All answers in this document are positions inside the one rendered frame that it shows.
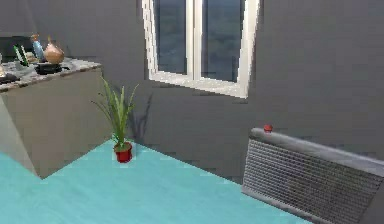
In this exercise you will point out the green plant in red pot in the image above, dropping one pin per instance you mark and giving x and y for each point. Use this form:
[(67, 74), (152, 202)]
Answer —
[(121, 133)]

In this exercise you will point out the black flat object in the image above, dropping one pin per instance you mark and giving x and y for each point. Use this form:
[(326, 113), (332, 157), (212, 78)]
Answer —
[(8, 78)]

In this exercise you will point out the green and white box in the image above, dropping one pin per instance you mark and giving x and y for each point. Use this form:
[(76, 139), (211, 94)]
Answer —
[(21, 55)]

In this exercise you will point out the black round pan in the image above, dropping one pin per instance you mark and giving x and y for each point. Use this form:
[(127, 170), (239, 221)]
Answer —
[(48, 68)]

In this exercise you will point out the beige counter with granite top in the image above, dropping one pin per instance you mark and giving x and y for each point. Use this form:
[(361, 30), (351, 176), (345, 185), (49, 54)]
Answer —
[(56, 116)]

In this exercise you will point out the small red round object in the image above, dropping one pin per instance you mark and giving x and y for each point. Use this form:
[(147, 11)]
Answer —
[(268, 128)]

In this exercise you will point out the blue bottle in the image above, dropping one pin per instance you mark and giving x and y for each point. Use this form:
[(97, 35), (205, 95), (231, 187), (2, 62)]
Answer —
[(37, 48)]

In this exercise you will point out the white framed window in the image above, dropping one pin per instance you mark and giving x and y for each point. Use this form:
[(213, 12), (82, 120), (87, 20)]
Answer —
[(196, 43)]

